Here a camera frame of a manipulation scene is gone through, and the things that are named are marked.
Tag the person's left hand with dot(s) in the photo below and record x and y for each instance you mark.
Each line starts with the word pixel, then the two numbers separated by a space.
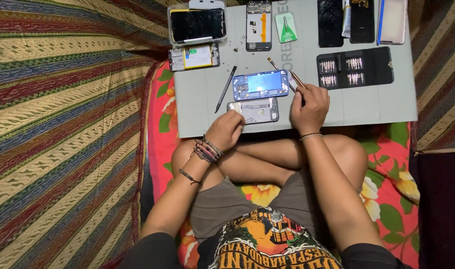
pixel 223 130

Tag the person's right hand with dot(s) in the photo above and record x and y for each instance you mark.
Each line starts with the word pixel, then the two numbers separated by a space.
pixel 310 112

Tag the person's left fingers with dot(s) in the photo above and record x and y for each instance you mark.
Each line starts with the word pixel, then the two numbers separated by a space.
pixel 235 116

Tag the metal tweezers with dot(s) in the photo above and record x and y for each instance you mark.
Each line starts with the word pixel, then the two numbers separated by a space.
pixel 249 121

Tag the small white phone part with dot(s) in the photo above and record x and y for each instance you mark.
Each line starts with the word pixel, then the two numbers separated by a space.
pixel 292 83

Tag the black spudger tool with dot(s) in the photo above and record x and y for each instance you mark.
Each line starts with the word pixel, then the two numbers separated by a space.
pixel 225 89

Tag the person's legs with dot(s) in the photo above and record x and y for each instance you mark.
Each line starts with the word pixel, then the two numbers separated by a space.
pixel 264 155

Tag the scattered small screws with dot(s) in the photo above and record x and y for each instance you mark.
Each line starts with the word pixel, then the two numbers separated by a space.
pixel 235 48

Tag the open phone with yellow battery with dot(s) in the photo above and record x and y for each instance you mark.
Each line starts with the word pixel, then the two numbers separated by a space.
pixel 197 56

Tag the grey shorts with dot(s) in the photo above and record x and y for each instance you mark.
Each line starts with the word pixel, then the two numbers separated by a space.
pixel 227 205

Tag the open phone with orange flex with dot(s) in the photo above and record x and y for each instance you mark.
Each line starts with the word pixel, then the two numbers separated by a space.
pixel 258 30

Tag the green tool packet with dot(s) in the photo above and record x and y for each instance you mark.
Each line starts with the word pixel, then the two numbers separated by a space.
pixel 286 31

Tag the black screen phone clear case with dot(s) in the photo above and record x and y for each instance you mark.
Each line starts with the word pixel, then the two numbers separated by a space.
pixel 197 25

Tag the row of silver screwdriver bits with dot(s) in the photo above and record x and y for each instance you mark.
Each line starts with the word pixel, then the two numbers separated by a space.
pixel 356 78
pixel 354 63
pixel 327 66
pixel 328 80

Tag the grey work mat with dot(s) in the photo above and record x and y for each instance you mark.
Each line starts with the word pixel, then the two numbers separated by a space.
pixel 362 104

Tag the black printed t-shirt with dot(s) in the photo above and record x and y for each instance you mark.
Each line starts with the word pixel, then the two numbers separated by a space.
pixel 264 243

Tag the cracked black phone screen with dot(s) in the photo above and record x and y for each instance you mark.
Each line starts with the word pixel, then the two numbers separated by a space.
pixel 329 24

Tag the white glue tube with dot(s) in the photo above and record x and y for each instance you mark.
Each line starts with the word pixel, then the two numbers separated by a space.
pixel 346 20

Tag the black screwdriver bit case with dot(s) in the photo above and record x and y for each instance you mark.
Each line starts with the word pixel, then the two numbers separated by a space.
pixel 376 67

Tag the black phone back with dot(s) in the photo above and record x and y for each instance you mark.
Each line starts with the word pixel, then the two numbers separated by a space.
pixel 362 26

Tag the gold flex part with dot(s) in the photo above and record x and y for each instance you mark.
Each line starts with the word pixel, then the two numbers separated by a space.
pixel 360 3

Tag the blue pen tool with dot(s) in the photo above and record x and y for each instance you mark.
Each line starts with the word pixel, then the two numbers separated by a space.
pixel 380 24

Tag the large striped batik cloth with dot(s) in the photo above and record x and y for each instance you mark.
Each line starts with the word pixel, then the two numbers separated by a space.
pixel 63 130

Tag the red floral sheet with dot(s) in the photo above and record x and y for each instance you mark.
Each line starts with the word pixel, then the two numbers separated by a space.
pixel 391 209

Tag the pink phone back cover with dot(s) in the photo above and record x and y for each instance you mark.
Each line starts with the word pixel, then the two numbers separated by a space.
pixel 394 22

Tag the dark purple cloth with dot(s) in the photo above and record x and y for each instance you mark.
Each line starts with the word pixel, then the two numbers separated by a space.
pixel 442 213

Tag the silver phone frame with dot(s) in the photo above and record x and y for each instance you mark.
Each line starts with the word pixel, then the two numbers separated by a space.
pixel 259 111

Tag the blue phone frame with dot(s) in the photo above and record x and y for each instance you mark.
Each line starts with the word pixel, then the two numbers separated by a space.
pixel 263 83

